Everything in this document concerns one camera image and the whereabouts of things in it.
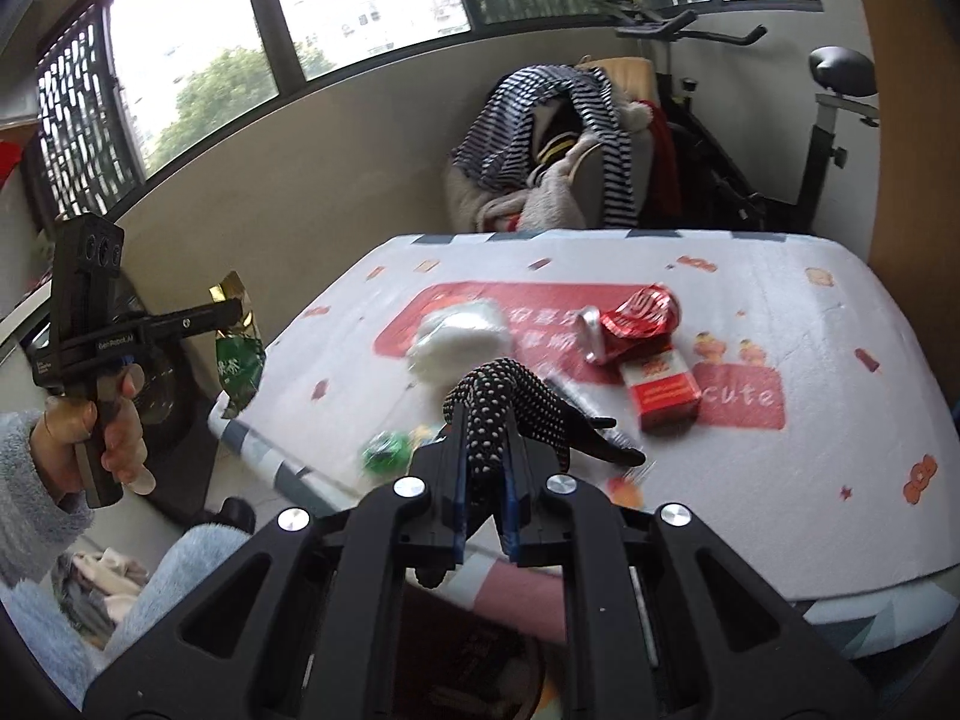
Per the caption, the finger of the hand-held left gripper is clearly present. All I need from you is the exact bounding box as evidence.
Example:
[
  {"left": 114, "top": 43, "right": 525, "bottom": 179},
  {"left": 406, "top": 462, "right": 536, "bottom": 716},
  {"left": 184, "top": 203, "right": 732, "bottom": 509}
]
[{"left": 144, "top": 298, "right": 246, "bottom": 342}]

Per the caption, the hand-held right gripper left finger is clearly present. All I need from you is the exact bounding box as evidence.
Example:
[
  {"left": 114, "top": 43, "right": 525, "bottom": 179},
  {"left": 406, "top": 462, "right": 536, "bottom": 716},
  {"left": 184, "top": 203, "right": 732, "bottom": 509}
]
[{"left": 81, "top": 406, "right": 481, "bottom": 720}]

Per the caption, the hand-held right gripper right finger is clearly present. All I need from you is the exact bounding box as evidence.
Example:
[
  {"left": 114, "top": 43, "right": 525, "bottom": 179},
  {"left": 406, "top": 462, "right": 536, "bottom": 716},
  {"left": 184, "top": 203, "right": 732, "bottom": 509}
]
[{"left": 498, "top": 420, "right": 883, "bottom": 720}]

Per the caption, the green and gold packet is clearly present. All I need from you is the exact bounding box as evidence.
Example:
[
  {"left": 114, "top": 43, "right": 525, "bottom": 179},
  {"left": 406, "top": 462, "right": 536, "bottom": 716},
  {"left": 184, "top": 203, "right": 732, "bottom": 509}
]
[{"left": 208, "top": 270, "right": 268, "bottom": 421}]

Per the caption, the black polka-dot glove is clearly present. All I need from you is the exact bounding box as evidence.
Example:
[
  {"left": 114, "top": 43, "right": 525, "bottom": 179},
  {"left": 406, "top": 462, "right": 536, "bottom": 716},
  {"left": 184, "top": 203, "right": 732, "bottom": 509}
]
[{"left": 416, "top": 358, "right": 647, "bottom": 590}]

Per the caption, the brown plastic bin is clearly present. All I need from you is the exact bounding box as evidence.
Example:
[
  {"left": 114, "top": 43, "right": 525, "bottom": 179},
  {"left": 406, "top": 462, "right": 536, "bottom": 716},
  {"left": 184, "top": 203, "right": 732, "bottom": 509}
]
[{"left": 393, "top": 577, "right": 580, "bottom": 720}]

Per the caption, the white tissue wad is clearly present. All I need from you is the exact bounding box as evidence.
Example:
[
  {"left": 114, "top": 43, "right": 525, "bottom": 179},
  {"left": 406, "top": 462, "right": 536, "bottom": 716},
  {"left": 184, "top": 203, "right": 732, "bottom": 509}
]
[{"left": 408, "top": 298, "right": 515, "bottom": 392}]

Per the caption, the person's left forearm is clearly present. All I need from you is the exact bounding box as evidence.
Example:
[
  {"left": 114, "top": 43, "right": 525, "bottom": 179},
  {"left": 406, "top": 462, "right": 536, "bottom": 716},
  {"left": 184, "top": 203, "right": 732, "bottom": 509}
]
[{"left": 0, "top": 409, "right": 97, "bottom": 587}]

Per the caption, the person's left hand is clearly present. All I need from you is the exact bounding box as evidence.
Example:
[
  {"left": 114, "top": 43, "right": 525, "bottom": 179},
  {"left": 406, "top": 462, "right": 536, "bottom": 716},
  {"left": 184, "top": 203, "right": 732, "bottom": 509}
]
[{"left": 43, "top": 364, "right": 155, "bottom": 497}]

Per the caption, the crushed red can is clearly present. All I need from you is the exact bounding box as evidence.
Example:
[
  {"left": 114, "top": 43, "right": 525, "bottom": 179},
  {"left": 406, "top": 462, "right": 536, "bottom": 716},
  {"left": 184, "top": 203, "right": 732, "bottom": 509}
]
[{"left": 575, "top": 283, "right": 683, "bottom": 365}]

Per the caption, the pile of pale clothes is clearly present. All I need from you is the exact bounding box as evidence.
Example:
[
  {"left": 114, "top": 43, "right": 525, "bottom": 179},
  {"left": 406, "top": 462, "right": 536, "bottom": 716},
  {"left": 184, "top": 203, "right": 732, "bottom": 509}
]
[{"left": 51, "top": 546, "right": 154, "bottom": 647}]

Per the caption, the person's left leg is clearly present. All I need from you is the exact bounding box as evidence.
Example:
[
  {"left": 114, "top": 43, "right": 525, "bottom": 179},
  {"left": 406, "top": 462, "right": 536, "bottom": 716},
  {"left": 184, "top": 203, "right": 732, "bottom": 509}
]
[{"left": 0, "top": 521, "right": 257, "bottom": 707}]

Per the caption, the dark framed window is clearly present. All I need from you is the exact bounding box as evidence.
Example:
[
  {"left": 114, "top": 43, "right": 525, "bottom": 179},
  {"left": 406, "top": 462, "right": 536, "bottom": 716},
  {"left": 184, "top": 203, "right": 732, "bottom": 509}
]
[{"left": 33, "top": 0, "right": 826, "bottom": 224}]

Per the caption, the white printed table mat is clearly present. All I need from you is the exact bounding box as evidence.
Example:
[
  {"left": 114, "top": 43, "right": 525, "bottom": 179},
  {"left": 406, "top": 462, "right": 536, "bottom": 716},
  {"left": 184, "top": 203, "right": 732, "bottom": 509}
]
[{"left": 264, "top": 230, "right": 955, "bottom": 602}]

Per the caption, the beige fleece garment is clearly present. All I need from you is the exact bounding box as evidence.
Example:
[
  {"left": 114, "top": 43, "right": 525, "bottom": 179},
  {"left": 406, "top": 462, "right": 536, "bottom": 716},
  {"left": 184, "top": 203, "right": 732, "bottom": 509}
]
[{"left": 442, "top": 141, "right": 595, "bottom": 235}]

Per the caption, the yellow black striped cloth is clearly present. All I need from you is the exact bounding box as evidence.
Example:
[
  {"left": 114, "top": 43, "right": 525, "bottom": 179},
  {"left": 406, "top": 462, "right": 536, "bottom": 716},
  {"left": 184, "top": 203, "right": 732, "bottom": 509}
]
[{"left": 525, "top": 131, "right": 582, "bottom": 188}]

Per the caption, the red cloth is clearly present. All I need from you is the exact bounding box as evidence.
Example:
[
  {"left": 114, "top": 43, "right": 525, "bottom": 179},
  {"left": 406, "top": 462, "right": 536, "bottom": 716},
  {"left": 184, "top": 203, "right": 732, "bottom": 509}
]
[{"left": 637, "top": 100, "right": 682, "bottom": 220}]

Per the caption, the tan chair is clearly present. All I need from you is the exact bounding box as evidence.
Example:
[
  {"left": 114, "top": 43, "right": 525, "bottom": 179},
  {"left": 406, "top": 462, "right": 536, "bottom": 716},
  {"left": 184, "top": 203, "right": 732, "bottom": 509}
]
[{"left": 576, "top": 56, "right": 662, "bottom": 230}]

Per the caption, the black exercise bike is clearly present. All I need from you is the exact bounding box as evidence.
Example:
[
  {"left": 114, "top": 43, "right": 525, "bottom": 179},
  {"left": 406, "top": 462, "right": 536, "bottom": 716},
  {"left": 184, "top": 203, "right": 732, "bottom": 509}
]
[{"left": 598, "top": 0, "right": 883, "bottom": 235}]

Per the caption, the wooden door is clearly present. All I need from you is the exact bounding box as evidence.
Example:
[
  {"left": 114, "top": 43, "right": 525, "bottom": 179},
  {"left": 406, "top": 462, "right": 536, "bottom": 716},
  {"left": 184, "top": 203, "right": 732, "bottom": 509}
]
[{"left": 846, "top": 0, "right": 960, "bottom": 395}]

